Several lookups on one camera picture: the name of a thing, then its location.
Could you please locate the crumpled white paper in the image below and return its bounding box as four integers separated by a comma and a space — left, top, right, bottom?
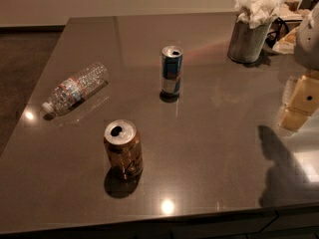
234, 0, 286, 29

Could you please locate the cardboard box clutter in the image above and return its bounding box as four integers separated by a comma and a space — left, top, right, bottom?
272, 0, 318, 54

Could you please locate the black cable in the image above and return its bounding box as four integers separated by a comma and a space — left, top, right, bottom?
265, 17, 290, 50

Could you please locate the metal bucket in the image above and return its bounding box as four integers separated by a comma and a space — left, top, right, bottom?
227, 20, 271, 64

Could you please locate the clear plastic water bottle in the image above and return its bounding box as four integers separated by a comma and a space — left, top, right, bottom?
42, 63, 108, 116

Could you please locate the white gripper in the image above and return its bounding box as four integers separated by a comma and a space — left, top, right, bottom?
278, 10, 319, 131

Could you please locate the orange soda can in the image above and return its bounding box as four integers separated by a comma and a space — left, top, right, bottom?
104, 119, 144, 180

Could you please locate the blue silver redbull can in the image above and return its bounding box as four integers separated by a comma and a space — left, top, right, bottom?
161, 46, 183, 97

